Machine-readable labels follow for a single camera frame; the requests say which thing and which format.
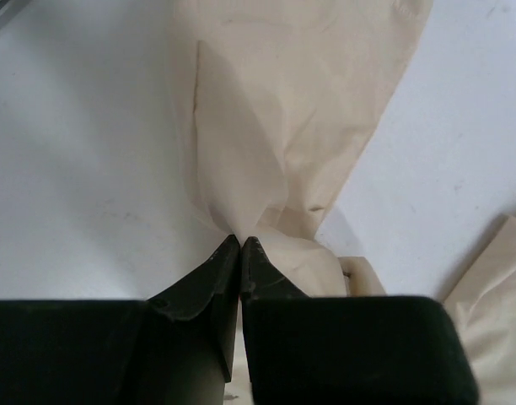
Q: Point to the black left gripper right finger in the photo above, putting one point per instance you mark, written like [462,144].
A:
[369,350]

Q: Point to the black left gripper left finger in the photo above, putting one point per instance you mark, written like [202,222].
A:
[174,348]

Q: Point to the beige trousers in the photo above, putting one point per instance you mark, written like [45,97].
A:
[369,146]

